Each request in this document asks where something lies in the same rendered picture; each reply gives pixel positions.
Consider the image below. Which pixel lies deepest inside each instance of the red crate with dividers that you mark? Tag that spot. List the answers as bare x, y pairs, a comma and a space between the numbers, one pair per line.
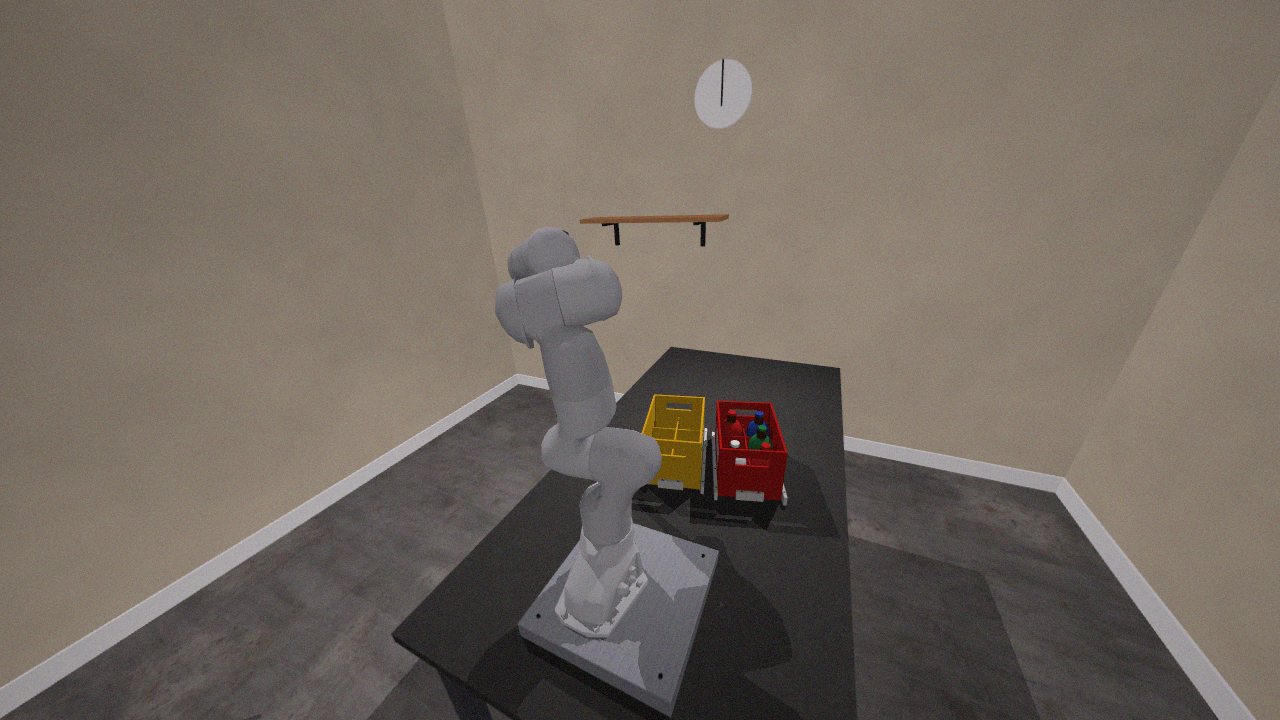
731, 476

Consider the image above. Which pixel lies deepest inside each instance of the blue bottle with light blue label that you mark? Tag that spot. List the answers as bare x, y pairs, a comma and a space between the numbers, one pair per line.
753, 425

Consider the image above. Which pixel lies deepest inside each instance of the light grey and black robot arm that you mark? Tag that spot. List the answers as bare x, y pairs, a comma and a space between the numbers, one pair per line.
553, 294

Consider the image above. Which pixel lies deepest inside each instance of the green bottle with pale green label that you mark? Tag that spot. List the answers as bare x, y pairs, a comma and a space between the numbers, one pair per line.
757, 439

